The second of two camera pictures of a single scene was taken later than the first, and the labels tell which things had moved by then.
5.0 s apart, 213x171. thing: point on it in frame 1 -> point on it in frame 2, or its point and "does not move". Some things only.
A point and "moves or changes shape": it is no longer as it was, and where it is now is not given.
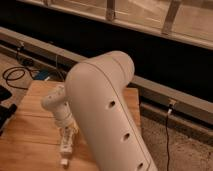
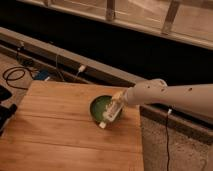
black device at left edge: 6,111 does not move
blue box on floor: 41,75 does not move
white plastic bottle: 68,135 moves or changes shape
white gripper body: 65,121 -> 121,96
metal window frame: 186,20 does not move
